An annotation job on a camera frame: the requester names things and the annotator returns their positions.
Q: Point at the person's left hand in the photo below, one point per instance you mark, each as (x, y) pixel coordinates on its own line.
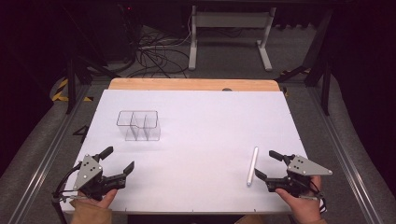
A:
(106, 200)

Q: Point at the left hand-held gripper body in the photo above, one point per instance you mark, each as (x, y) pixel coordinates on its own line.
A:
(88, 169)

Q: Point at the white board sheet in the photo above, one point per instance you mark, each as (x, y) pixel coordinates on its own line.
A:
(193, 149)

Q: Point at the white metal stand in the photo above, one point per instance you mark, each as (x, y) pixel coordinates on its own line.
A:
(230, 19)

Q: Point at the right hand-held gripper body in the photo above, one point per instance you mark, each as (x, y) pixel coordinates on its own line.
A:
(303, 166)

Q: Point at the black metal stand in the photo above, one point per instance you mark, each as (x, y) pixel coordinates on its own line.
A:
(325, 87)
(71, 87)

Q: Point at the white pen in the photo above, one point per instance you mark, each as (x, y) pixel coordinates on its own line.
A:
(252, 168)

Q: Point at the person's right hand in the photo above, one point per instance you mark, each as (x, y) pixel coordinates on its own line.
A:
(305, 208)

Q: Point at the clear plastic organizer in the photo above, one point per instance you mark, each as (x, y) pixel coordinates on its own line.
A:
(140, 126)

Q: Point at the aluminium rail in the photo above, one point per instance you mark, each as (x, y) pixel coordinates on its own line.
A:
(345, 155)
(46, 158)

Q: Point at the yellow black hazard tape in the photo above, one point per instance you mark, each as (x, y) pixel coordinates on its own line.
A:
(60, 88)

